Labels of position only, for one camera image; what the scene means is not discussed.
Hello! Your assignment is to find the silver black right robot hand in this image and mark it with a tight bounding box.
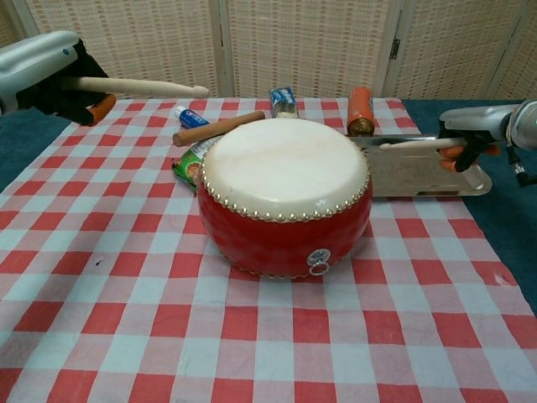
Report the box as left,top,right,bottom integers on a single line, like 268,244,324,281
438,104,515,174

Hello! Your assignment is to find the red drum with white skin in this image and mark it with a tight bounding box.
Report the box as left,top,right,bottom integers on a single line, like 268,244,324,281
196,118,373,282

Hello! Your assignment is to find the light wooden drumstick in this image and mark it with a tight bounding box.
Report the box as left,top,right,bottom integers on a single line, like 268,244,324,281
62,76,210,97
379,137,465,152

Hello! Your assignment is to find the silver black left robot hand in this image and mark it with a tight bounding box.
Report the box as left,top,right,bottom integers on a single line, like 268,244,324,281
0,29,117,127

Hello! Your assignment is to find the woven beige folding screen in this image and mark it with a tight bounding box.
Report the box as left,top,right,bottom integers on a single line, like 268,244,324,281
0,0,537,108

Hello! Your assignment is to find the white blue toothpaste tube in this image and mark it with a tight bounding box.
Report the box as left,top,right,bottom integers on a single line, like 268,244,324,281
174,105,211,129

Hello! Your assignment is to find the teal table cover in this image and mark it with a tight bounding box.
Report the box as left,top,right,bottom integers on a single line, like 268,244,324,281
0,98,537,318

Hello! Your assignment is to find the brown wooden rolling pin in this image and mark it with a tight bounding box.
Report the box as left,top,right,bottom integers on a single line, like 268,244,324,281
173,111,266,148

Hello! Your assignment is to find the orange cylindrical can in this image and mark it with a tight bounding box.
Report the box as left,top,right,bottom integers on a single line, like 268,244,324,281
347,86,376,138

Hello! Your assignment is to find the red white checkered tablecloth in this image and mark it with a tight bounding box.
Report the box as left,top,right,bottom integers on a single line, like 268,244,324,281
0,97,537,403

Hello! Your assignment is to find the blue cookie packet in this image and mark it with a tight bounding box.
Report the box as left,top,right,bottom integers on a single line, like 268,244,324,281
268,86,300,119

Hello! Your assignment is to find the green silver snack packet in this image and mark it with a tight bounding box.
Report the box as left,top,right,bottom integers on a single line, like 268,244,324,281
170,136,223,196

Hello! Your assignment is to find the rectangular stainless steel tray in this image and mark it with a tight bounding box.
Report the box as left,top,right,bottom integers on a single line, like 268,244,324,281
347,133,493,198

